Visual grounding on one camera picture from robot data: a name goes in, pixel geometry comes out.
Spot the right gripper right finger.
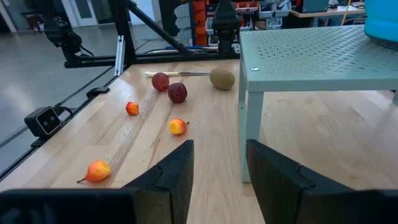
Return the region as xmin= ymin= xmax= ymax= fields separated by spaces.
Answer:
xmin=246 ymin=139 xmax=354 ymax=224

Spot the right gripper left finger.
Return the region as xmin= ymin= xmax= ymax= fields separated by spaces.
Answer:
xmin=123 ymin=139 xmax=195 ymax=224

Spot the dark red toy pomegranate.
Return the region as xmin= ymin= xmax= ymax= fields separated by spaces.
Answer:
xmin=151 ymin=72 xmax=170 ymax=92
xmin=167 ymin=82 xmax=188 ymax=105

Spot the brown toy kiwi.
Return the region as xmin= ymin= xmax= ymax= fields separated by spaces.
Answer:
xmin=209 ymin=67 xmax=236 ymax=91

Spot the blue collapsible bowl grey rim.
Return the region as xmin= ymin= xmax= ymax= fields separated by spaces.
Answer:
xmin=363 ymin=0 xmax=398 ymax=48

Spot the small red-orange toy fruit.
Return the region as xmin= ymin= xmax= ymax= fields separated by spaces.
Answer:
xmin=125 ymin=101 xmax=140 ymax=116

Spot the small yellow-red toy pear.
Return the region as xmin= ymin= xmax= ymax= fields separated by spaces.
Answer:
xmin=169 ymin=118 xmax=190 ymax=136
xmin=76 ymin=159 xmax=112 ymax=184

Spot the pale green perforated metal shelf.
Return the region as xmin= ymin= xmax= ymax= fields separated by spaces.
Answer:
xmin=238 ymin=24 xmax=398 ymax=183

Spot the parts shelf with orange bins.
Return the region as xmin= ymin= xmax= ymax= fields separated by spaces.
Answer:
xmin=172 ymin=0 xmax=293 ymax=47

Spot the wooden top workbench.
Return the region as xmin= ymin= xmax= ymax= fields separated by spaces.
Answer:
xmin=289 ymin=1 xmax=366 ymax=29

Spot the teal box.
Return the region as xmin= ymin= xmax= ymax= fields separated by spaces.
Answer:
xmin=302 ymin=0 xmax=330 ymax=14

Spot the black mounted device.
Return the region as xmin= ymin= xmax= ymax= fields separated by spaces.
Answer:
xmin=43 ymin=15 xmax=94 ymax=63

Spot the knife with cream handle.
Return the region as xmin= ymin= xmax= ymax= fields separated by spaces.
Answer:
xmin=144 ymin=71 xmax=211 ymax=78

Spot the black table edge bracket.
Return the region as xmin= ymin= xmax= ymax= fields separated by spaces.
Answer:
xmin=86 ymin=86 xmax=111 ymax=99

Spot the black table-level camera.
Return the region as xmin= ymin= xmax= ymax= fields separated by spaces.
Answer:
xmin=24 ymin=105 xmax=63 ymax=140

